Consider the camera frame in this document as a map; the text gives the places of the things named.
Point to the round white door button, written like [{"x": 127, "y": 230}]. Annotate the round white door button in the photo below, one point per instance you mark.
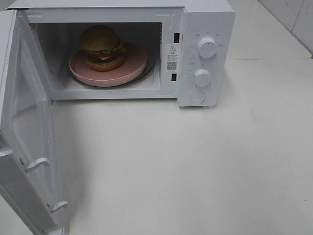
[{"x": 198, "y": 97}]

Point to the white microwave knob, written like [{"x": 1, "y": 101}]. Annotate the white microwave knob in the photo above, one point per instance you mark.
[
  {"x": 202, "y": 77},
  {"x": 207, "y": 46}
]

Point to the pink round plate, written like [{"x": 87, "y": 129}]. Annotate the pink round plate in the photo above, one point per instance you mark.
[{"x": 131, "y": 49}]

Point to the white microwave oven body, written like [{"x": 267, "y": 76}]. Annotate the white microwave oven body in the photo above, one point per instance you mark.
[{"x": 149, "y": 24}]

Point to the lower white microwave knob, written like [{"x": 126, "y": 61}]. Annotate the lower white microwave knob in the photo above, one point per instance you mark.
[{"x": 202, "y": 77}]

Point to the upper white microwave knob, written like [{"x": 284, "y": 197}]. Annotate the upper white microwave knob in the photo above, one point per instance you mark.
[{"x": 207, "y": 46}]

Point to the burger with lettuce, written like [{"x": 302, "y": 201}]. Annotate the burger with lettuce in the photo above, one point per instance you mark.
[{"x": 102, "y": 48}]

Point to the white warning label sticker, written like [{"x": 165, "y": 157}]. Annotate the white warning label sticker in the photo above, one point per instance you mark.
[{"x": 172, "y": 57}]

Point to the glass microwave turntable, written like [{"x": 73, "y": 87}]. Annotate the glass microwave turntable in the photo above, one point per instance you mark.
[{"x": 150, "y": 68}]

